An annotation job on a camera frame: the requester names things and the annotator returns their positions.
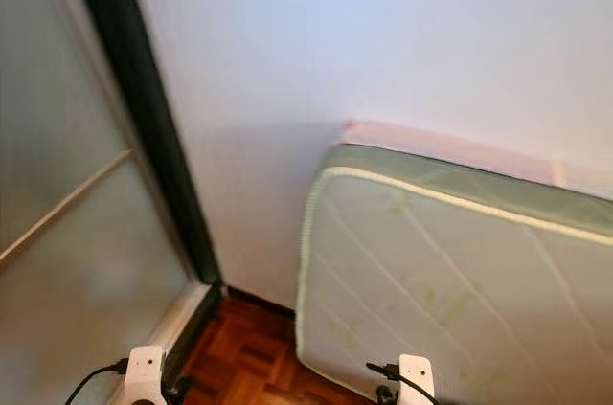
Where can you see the frosted glass sliding door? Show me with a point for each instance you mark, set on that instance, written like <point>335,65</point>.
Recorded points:
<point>57,137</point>

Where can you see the dark door frame post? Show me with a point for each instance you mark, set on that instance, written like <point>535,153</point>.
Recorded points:
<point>144,108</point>

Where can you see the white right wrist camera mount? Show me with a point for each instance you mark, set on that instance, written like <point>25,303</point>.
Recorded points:
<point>417,378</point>

